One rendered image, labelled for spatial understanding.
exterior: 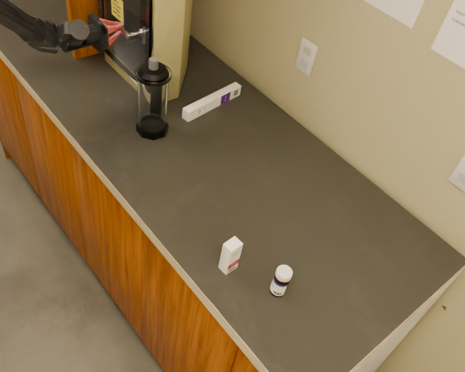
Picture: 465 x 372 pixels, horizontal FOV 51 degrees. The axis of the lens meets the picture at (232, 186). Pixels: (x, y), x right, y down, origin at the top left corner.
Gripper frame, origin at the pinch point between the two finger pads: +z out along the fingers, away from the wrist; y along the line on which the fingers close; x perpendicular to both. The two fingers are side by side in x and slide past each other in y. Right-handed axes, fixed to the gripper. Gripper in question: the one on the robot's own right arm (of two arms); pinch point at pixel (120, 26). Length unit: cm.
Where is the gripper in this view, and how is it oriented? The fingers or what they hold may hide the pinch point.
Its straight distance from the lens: 163.5
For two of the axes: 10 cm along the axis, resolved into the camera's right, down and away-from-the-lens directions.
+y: 1.4, -6.8, -7.2
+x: -6.5, -6.1, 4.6
